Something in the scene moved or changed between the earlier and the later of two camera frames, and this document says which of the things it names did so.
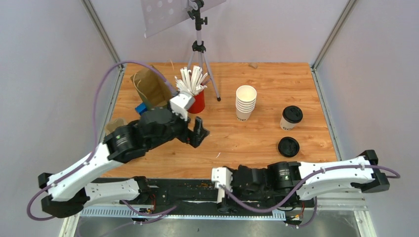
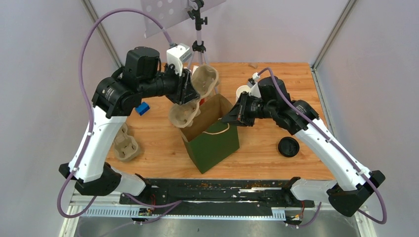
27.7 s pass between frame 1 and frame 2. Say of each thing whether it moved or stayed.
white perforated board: stayed
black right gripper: moved
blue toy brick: stayed
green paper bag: moved
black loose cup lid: stayed
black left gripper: moved
